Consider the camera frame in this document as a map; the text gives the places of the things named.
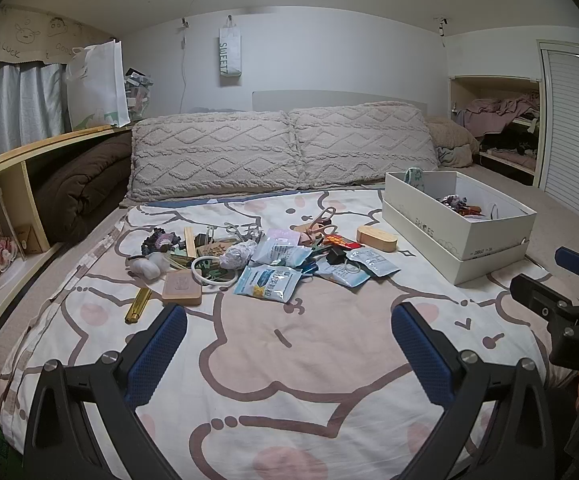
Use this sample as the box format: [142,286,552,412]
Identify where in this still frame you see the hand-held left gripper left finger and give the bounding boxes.
[22,304,190,480]

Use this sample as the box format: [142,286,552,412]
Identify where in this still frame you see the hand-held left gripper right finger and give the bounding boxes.
[391,302,557,480]

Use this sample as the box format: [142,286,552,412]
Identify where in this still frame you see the pink square hook pad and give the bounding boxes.
[162,270,204,307]

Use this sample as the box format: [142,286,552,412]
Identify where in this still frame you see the white silicone ring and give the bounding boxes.
[192,257,238,289]

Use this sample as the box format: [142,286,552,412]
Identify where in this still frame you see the gold metal tube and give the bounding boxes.
[124,287,153,325]

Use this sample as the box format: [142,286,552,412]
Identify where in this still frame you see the white plush toy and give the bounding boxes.
[128,251,170,280]

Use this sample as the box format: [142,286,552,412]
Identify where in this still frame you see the dark crochet piece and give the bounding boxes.
[142,227,185,256]

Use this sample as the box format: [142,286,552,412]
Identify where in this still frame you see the white closet shelf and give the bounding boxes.
[448,76,543,186]

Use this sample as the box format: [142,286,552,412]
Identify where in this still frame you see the engraved wooden plaque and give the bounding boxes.
[196,242,235,261]

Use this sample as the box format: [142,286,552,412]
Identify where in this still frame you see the small colourful trinkets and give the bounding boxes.
[437,194,500,221]

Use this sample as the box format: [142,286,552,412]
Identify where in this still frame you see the oval wooden block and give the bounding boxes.
[356,225,399,253]

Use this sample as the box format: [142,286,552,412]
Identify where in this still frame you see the crumpled white tissue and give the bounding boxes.
[220,240,258,270]

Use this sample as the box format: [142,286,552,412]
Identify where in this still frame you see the white louvered door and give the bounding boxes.
[537,40,579,221]

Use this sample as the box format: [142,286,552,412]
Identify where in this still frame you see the blue wipe packet yellow mark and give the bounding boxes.
[233,264,303,303]

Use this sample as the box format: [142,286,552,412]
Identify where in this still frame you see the cartoon printed bed sheet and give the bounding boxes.
[0,187,553,480]

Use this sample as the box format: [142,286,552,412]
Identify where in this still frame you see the red printed packet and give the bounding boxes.
[325,235,363,251]

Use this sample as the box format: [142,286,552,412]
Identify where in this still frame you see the white mask packet blue edge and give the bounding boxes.
[252,232,310,267]

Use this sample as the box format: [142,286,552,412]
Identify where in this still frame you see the pink clothing pile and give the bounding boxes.
[457,92,540,138]

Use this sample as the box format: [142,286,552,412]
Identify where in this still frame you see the rose gold scissors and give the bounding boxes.
[293,207,339,246]

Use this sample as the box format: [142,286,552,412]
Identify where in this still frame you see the beige plush cushion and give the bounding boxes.
[424,116,480,168]

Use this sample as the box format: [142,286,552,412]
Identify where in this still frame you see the small cardboard box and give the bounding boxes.
[17,225,45,255]

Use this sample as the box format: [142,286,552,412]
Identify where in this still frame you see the brown folded blanket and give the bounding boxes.
[34,132,133,246]

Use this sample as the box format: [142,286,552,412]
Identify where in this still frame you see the beige knitted pillow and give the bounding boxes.
[127,110,303,201]
[287,102,440,191]

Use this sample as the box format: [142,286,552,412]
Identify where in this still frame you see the clear bin of clutter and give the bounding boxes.
[124,67,154,122]

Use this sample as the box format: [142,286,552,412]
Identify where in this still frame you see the grey bed headboard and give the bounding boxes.
[252,91,429,113]

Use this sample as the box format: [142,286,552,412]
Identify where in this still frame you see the white tote bag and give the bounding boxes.
[64,39,131,131]

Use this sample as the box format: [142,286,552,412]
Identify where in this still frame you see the grey curtain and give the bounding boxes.
[0,62,68,166]

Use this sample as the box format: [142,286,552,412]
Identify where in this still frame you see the white hanging paper bag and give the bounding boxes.
[218,15,244,87]

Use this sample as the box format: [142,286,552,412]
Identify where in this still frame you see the beige doodle printed valance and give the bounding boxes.
[0,4,115,67]

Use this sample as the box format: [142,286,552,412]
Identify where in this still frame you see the grey wire clip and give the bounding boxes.
[224,222,263,242]

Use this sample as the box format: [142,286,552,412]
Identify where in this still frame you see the white hanging cable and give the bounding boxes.
[180,19,191,111]

